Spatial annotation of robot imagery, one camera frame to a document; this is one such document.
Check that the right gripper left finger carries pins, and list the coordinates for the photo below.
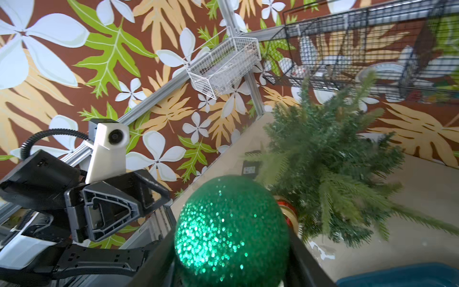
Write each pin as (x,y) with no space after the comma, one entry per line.
(160,267)

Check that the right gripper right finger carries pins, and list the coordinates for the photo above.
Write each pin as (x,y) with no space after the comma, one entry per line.
(303,270)

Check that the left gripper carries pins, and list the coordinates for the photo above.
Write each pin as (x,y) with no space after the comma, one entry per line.
(98,210)

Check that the red gold striped ornament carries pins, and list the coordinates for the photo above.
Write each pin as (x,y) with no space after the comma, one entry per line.
(289,212)

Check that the green glitter ball ornament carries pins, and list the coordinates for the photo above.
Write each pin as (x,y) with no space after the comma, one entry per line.
(231,233)

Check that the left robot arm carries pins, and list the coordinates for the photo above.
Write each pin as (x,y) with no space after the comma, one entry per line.
(41,250)

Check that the small green christmas tree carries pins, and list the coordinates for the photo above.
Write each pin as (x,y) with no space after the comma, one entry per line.
(334,177)

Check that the black pad left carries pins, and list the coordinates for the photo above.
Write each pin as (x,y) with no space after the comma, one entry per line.
(251,169)

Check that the teal plastic bin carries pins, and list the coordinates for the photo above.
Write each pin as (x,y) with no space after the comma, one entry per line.
(417,275)

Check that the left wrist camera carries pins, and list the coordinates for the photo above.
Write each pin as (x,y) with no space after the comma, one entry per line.
(110,139)

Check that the white wire basket left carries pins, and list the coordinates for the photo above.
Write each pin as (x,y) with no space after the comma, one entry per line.
(216,72)

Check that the black wire basket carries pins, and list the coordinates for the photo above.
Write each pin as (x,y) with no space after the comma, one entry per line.
(410,47)

